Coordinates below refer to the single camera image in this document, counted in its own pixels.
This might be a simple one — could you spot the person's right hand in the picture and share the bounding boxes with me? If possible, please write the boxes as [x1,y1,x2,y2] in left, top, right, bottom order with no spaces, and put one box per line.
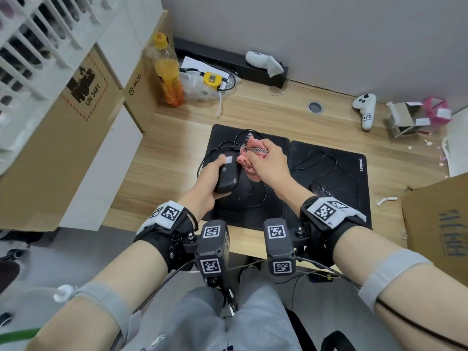
[243,138,316,210]

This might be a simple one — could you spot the person's left hand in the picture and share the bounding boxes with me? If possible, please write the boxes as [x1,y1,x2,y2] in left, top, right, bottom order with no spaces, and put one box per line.
[187,154,232,217]

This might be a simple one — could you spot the black mouse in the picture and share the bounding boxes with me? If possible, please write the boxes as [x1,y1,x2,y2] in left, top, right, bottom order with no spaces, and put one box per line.
[213,150,242,196]
[310,182,333,198]

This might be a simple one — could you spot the pink cleaning cloth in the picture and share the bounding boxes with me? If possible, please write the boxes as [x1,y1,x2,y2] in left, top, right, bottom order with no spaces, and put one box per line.
[236,132,270,182]

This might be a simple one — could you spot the black mouse pad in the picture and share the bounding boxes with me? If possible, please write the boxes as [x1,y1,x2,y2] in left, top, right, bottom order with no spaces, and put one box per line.
[289,140,373,231]
[201,124,292,231]

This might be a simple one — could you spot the person's left forearm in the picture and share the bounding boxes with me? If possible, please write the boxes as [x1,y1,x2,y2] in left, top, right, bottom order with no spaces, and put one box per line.
[25,239,173,351]

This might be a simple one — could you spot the person's right forearm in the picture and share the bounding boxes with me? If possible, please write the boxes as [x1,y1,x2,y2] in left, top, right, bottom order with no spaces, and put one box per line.
[331,226,468,351]

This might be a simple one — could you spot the clear plastic bag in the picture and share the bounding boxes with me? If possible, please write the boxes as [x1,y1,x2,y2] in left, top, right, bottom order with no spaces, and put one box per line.
[179,69,242,102]

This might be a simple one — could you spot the white board panel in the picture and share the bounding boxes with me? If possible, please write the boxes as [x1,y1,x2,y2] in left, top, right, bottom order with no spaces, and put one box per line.
[58,105,143,232]

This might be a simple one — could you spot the cardboard box with round logo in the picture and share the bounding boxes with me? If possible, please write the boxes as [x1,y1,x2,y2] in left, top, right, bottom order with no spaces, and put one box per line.
[123,10,176,133]

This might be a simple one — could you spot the yellow tape measure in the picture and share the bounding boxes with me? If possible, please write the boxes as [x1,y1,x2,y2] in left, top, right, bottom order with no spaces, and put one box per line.
[203,71,223,88]

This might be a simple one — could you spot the white controller with label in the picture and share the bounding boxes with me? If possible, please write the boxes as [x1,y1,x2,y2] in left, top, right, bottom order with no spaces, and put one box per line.
[352,93,376,131]

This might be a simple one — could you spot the orange juice bottle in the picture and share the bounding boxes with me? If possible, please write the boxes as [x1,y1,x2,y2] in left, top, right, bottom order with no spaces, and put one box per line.
[146,32,185,108]

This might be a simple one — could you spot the long black bar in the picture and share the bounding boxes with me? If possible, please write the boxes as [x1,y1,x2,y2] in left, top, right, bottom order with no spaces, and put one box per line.
[174,37,290,89]

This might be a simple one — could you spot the white paper sheet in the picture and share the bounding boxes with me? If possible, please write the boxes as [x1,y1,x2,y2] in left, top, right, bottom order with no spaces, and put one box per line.
[179,56,238,90]

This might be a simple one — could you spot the small open cardboard box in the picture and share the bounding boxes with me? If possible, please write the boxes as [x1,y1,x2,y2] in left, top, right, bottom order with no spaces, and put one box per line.
[386,101,431,138]

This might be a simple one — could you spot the scattered white crumbs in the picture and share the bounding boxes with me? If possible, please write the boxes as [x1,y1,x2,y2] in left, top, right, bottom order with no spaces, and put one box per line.
[406,138,450,178]

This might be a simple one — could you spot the large cardboard box red-dotted label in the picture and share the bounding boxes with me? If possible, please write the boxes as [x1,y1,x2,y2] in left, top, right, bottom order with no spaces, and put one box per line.
[0,45,143,233]

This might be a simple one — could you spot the pink box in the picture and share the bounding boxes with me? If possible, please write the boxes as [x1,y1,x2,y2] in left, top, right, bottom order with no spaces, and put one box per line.
[422,97,452,125]

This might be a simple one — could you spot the cardboard box with dark writing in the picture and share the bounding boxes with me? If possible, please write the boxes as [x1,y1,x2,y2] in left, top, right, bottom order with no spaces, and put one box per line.
[401,173,468,288]

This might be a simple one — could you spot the white paper bag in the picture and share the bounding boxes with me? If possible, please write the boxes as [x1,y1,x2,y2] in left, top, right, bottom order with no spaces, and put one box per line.
[442,105,468,178]

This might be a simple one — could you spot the white slatted crate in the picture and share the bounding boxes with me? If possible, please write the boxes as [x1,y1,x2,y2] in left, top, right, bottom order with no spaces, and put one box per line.
[0,0,123,176]

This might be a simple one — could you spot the green strip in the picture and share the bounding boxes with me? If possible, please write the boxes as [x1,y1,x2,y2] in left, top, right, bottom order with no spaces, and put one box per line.
[0,328,41,344]

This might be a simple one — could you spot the black wrist camera with markers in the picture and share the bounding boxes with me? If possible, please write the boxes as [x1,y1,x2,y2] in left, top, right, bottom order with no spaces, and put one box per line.
[182,219,230,288]
[263,218,305,276]

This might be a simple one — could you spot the black wrist strap white marker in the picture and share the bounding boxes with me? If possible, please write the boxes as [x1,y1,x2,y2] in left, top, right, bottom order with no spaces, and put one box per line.
[299,196,368,267]
[133,201,200,273]

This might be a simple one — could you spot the thin black cable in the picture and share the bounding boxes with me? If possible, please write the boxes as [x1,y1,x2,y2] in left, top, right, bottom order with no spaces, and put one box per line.
[179,67,236,92]

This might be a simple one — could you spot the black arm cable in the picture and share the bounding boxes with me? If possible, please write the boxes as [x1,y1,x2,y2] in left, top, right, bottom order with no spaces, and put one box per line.
[109,259,198,351]
[296,255,468,351]

